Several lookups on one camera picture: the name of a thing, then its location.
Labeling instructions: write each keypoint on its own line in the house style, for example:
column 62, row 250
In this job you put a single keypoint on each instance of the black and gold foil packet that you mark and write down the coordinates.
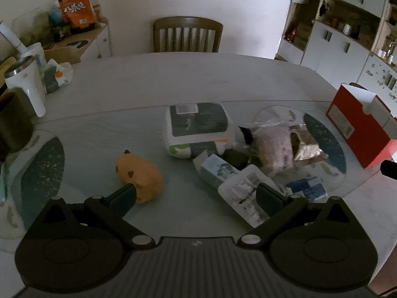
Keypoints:
column 307, row 149

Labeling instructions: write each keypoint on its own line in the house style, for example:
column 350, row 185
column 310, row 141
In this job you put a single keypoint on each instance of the orange snack bag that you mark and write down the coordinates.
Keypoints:
column 77, row 9

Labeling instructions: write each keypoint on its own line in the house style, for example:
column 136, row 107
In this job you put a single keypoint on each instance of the white plastic tube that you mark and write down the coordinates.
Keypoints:
column 12, row 38

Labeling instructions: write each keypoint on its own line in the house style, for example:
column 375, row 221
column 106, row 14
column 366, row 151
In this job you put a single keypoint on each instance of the white table desktop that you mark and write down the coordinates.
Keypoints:
column 186, row 77

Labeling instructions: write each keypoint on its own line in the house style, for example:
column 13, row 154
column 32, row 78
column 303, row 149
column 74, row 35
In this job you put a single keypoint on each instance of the small white picture packet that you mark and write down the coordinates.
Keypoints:
column 214, row 169

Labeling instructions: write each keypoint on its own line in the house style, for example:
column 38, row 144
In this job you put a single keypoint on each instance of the orange capybara plush toy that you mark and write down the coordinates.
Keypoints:
column 139, row 173

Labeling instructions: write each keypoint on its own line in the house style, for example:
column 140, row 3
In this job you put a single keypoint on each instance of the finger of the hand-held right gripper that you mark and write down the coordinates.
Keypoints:
column 390, row 170

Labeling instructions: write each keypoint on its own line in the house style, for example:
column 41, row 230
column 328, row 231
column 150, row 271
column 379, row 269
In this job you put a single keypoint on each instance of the round patterned placemat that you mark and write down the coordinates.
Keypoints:
column 332, row 149
column 37, row 173

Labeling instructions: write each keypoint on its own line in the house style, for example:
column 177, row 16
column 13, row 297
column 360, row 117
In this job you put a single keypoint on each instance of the tan cardboard box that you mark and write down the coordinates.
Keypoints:
column 62, row 54

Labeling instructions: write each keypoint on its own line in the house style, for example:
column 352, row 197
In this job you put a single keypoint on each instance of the small wet wipes pack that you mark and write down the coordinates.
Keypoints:
column 59, row 76

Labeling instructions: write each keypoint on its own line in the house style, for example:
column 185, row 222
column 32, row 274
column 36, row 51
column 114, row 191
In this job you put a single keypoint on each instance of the white tumbler cup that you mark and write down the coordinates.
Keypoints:
column 28, row 90

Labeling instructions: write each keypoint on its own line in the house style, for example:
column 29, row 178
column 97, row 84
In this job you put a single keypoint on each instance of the large wet wipes pack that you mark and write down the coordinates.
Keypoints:
column 198, row 121

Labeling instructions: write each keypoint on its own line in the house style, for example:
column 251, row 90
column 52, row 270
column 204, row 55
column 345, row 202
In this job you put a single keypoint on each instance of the blue and white packet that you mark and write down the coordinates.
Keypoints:
column 307, row 187

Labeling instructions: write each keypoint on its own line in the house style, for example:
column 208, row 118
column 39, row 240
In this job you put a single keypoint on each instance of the dark metal mug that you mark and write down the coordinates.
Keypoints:
column 15, row 124

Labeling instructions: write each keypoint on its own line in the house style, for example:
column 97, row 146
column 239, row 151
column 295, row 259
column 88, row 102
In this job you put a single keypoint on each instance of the blue jar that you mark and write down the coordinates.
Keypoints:
column 56, row 15

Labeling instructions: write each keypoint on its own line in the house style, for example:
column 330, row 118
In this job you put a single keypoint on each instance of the white printed bag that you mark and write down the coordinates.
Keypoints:
column 35, row 51

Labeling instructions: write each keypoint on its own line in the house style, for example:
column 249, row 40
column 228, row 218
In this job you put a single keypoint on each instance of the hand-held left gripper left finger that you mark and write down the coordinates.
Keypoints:
column 125, row 198

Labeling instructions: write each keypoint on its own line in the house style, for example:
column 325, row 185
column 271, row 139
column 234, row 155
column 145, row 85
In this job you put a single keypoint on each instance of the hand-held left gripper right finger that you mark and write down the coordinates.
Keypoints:
column 268, row 200

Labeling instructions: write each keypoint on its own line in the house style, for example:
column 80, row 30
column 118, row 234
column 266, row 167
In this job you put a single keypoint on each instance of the white wall cabinets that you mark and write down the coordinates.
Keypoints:
column 328, row 56

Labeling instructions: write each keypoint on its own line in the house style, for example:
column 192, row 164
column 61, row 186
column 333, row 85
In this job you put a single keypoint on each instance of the large white picture packet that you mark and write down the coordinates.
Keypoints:
column 242, row 189

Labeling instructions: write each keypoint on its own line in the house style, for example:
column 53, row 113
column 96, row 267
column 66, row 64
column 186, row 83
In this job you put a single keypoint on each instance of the wooden chair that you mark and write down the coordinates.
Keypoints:
column 186, row 21
column 358, row 85

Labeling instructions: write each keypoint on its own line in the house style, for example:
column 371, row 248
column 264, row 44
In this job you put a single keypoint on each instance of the red cardboard box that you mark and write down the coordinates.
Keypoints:
column 356, row 136

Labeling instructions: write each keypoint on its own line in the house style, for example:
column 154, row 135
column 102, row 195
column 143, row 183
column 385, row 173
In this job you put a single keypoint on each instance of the yellow container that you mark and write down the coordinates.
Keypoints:
column 7, row 62

